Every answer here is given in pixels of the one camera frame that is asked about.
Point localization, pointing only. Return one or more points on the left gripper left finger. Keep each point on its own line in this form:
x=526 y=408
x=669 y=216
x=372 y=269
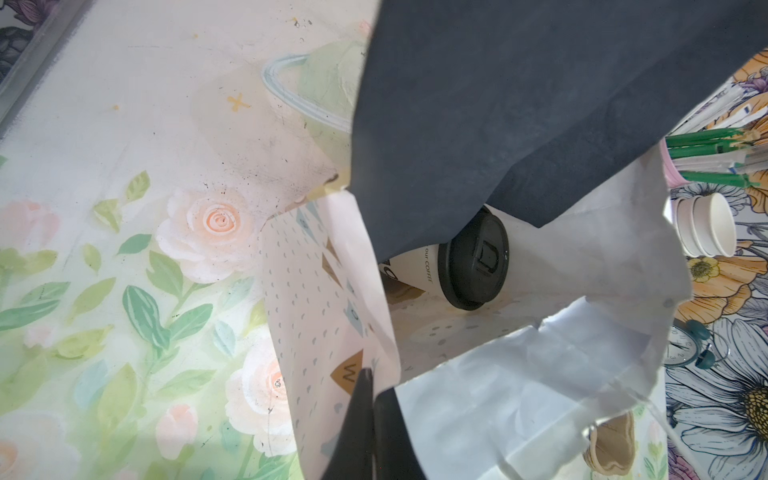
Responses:
x=351 y=432

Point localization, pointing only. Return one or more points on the teal alarm clock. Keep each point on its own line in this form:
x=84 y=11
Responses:
x=689 y=343

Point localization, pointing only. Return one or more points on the white paper straws bundle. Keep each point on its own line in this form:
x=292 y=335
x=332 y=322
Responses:
x=723 y=141

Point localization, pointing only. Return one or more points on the black napkin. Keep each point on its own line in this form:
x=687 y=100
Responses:
x=525 y=106

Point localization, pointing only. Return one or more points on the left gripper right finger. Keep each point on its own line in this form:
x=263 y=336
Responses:
x=395 y=458

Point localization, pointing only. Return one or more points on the pink straw holder cup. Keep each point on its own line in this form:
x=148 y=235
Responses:
x=672 y=176

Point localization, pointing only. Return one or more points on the stack of white paper cups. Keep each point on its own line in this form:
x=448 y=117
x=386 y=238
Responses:
x=705 y=225

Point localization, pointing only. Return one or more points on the white paper coffee cup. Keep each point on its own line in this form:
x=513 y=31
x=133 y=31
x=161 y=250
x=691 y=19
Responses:
x=419 y=268

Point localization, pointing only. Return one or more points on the pastel patterned gift bag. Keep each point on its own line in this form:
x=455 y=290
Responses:
x=508 y=391

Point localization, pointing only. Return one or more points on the black cup lid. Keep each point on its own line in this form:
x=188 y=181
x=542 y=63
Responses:
x=473 y=266

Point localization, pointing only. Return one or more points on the brown pulp cup carrier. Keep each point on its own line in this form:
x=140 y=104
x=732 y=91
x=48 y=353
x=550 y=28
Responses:
x=612 y=448

